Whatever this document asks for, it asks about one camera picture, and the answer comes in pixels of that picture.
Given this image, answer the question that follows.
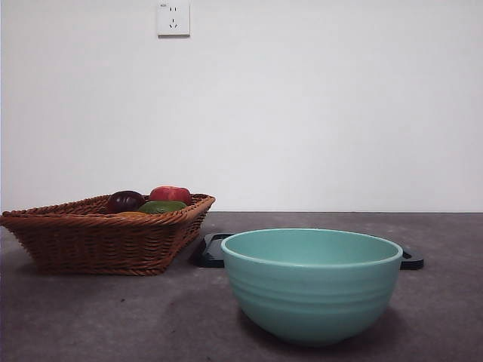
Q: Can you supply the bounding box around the teal ribbed bowl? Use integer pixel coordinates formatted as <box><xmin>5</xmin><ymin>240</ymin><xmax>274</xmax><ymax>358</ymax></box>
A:
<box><xmin>220</xmin><ymin>228</ymin><xmax>404</xmax><ymax>338</ymax></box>

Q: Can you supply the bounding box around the black rectangular tray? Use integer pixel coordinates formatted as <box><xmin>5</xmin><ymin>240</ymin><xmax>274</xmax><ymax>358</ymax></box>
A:
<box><xmin>194</xmin><ymin>232</ymin><xmax>424</xmax><ymax>271</ymax></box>

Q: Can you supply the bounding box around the green avocado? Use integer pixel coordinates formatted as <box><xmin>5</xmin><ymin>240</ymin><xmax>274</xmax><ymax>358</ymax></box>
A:
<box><xmin>136</xmin><ymin>199</ymin><xmax>189</xmax><ymax>215</ymax></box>

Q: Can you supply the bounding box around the dark purple plum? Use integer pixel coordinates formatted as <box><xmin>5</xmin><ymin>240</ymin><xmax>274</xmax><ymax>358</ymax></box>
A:
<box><xmin>107</xmin><ymin>190</ymin><xmax>146</xmax><ymax>215</ymax></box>

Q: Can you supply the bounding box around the brown wicker basket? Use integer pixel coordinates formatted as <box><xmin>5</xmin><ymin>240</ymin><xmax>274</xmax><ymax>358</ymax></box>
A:
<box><xmin>0</xmin><ymin>192</ymin><xmax>216</xmax><ymax>276</ymax></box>

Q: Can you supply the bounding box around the white wall socket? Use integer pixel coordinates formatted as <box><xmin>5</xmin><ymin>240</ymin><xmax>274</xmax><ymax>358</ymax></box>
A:
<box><xmin>157</xmin><ymin>0</ymin><xmax>191</xmax><ymax>38</ymax></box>

